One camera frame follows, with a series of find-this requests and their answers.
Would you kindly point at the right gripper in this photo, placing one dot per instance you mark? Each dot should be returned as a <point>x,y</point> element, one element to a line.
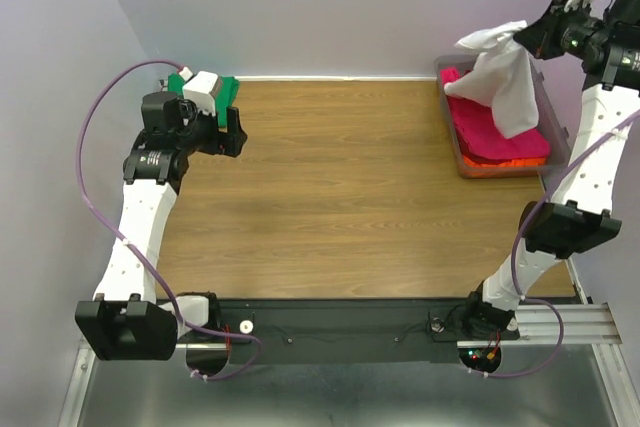
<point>540,36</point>

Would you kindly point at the clear plastic bin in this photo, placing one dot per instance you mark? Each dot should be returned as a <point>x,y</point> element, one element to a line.
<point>452,67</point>

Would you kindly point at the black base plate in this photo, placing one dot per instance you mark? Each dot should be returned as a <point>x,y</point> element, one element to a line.
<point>342,331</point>

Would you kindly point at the aluminium rail frame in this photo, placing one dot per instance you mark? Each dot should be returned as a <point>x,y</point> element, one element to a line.
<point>565,369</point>

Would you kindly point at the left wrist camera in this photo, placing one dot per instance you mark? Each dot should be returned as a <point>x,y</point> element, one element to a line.
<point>201,89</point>

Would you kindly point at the folded green t shirt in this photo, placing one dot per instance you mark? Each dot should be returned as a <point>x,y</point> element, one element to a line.
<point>225,98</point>

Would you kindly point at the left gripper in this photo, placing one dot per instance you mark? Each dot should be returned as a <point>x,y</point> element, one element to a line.
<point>227,143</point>

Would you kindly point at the orange t shirt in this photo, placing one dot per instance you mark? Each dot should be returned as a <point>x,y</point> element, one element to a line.
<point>526,163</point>

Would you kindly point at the pink t shirt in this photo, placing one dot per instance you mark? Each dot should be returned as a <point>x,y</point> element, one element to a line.
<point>479,138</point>

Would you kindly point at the white t shirt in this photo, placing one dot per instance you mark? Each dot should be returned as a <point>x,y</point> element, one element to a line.
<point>501,78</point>

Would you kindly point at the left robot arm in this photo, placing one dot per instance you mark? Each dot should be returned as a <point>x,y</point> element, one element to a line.
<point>123,320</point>

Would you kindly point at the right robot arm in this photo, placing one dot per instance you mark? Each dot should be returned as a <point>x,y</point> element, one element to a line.
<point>576,215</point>

